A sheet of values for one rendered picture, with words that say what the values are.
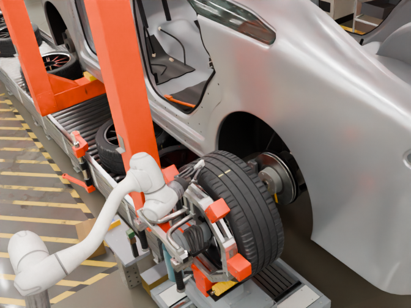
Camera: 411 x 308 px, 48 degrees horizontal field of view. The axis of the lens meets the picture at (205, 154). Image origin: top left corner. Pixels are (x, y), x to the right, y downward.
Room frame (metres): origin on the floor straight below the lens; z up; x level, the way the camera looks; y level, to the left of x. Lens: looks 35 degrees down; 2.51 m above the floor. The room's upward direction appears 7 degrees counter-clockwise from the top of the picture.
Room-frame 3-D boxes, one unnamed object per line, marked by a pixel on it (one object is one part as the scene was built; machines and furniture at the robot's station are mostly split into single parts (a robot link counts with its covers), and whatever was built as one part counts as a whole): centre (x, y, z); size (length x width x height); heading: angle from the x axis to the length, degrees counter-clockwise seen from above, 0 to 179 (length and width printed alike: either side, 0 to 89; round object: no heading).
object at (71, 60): (5.03, 1.65, 0.39); 0.66 x 0.66 x 0.24
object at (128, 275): (2.15, 0.61, 0.21); 0.10 x 0.10 x 0.42; 32
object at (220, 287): (1.65, -0.07, 0.51); 0.29 x 0.06 x 0.06; 122
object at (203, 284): (1.72, 0.05, 0.48); 0.16 x 0.12 x 0.17; 122
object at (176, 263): (1.45, 0.16, 0.93); 0.09 x 0.05 x 0.05; 122
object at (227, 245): (1.70, 0.08, 0.85); 0.54 x 0.07 x 0.54; 32
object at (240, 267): (1.44, -0.09, 0.85); 0.09 x 0.08 x 0.07; 32
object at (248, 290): (1.79, -0.06, 0.32); 0.40 x 0.30 x 0.28; 32
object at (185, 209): (1.72, 0.24, 1.03); 0.19 x 0.18 x 0.11; 122
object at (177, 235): (1.66, 0.14, 0.85); 0.21 x 0.14 x 0.14; 122
